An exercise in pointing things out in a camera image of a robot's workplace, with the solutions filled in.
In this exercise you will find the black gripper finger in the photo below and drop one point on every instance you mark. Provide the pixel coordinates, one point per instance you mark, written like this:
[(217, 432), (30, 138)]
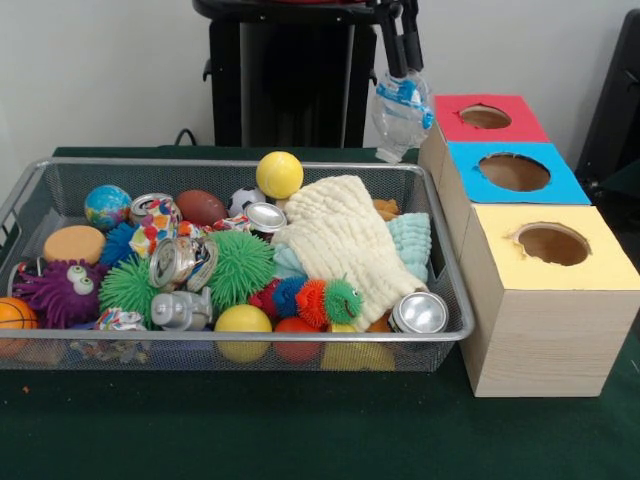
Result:
[(393, 40), (412, 35)]

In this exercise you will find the cream knitted cloth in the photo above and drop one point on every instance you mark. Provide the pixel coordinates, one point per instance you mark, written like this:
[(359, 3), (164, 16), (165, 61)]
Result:
[(345, 240)]

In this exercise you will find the mint green cloth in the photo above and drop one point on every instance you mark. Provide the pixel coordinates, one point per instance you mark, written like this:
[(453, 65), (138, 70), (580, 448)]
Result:
[(410, 245)]

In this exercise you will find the brown toy football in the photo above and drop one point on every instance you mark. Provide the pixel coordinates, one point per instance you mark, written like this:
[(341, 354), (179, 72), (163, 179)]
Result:
[(201, 207)]

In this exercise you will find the bag of coloured spiky balls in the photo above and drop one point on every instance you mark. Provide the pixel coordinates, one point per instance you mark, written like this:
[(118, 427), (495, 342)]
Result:
[(310, 298)]

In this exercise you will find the green spiky ball with eyes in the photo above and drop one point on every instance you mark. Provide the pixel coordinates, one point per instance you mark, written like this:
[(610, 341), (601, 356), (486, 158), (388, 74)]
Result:
[(241, 268)]

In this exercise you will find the purple spiky ball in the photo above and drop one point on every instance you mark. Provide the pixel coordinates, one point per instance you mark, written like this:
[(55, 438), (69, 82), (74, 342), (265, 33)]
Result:
[(58, 297)]

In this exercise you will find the clear mesh bin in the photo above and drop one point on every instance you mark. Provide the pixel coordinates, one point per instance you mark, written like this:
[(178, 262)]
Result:
[(452, 312)]

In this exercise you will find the wooden box with three holes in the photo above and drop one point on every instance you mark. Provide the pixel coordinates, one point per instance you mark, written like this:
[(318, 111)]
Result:
[(550, 320)]

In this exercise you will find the yellow ball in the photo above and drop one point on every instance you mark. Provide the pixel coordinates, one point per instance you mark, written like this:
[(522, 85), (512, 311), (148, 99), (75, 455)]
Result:
[(279, 175), (243, 320)]

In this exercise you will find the red silver soda can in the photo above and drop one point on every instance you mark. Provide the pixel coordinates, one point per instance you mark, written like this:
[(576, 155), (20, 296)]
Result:
[(418, 312)]

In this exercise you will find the crushed printed can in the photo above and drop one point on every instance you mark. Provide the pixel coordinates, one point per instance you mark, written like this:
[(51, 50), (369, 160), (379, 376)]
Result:
[(181, 263)]

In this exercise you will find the small globe ball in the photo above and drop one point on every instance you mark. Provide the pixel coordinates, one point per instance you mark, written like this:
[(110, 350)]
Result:
[(107, 207)]

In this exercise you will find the plain green spiky ball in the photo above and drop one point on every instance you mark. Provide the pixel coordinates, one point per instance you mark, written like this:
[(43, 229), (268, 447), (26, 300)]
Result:
[(126, 290)]

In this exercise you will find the wooden toy burger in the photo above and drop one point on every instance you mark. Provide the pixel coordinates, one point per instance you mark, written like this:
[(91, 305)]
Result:
[(73, 244)]

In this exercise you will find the orange fruit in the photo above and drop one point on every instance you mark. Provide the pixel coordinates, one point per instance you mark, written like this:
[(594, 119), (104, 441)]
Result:
[(15, 315)]

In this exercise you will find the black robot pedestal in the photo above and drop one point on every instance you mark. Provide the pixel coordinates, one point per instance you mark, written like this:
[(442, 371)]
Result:
[(295, 75)]

